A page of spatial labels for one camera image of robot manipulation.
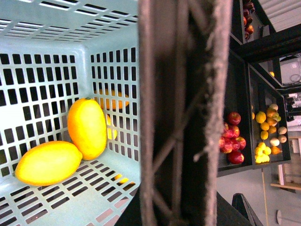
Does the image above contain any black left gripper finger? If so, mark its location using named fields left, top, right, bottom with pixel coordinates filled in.
left=216, top=192, right=263, bottom=226

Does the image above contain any orange yellow mango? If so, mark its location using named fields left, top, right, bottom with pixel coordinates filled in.
left=67, top=97, right=107, bottom=160

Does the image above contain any yellow lemon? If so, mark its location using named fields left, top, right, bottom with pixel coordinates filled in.
left=15, top=141, right=82, bottom=186

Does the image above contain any black lemon crate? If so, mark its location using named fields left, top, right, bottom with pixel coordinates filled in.
left=248, top=65, right=291, bottom=166

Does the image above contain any light blue plastic basket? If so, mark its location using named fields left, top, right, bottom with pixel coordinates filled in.
left=0, top=0, right=141, bottom=226

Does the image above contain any black apple crate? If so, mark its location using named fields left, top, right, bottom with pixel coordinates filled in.
left=217, top=49, right=256, bottom=172

